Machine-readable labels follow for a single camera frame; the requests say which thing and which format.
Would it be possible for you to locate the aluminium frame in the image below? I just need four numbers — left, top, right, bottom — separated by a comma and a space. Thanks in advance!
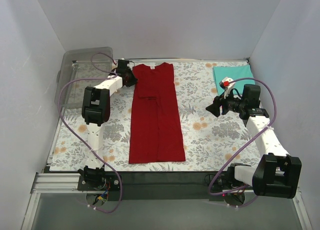
22, 172, 312, 230

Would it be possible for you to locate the clear plastic bin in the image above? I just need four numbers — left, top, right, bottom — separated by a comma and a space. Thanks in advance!
54, 47, 113, 109

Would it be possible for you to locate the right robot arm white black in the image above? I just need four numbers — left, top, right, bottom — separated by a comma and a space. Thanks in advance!
206, 78, 302, 199

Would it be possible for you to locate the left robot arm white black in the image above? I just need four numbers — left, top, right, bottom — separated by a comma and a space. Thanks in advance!
78, 59, 138, 190

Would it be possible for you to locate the red t shirt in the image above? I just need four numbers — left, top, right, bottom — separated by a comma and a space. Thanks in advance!
128, 62, 186, 164

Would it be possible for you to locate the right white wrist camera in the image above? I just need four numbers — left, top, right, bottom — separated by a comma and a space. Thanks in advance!
219, 77, 235, 99

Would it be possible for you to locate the folded teal t shirt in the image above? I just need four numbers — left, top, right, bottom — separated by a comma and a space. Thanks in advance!
213, 65, 253, 95

